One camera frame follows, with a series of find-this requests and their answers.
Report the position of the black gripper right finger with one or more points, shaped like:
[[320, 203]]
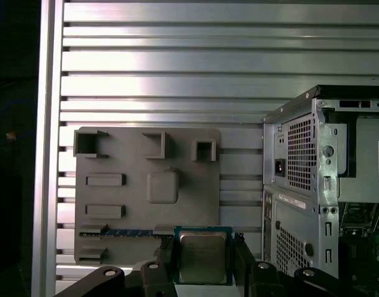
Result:
[[257, 278]]

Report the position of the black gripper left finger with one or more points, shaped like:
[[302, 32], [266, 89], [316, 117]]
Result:
[[155, 278]]

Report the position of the silver square CPU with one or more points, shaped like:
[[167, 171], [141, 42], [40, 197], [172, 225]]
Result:
[[203, 256]]

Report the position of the metal socket cover frame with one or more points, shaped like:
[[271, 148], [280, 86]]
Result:
[[358, 226]]

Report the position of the blue RAM stick on rack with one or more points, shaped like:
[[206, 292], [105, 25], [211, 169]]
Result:
[[130, 232]]

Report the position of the grey plastic parts rack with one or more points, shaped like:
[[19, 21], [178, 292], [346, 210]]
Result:
[[130, 198]]

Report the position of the black open PC case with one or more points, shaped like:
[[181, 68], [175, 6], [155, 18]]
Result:
[[301, 198]]

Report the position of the green motherboard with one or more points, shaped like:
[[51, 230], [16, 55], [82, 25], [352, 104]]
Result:
[[372, 247]]

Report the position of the grey power supply unit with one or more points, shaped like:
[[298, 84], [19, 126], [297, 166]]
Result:
[[363, 161]]

